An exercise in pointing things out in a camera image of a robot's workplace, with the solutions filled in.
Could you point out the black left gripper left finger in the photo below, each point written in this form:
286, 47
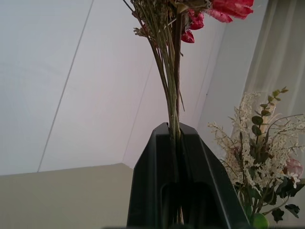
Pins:
152, 181

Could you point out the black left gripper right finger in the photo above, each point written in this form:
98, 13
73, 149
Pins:
205, 181

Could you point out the red flower bouquet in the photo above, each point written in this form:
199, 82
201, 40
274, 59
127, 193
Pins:
172, 71

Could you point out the white and pink flower bouquet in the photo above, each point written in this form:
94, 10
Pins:
264, 152

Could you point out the white sheer curtain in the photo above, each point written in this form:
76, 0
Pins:
276, 52

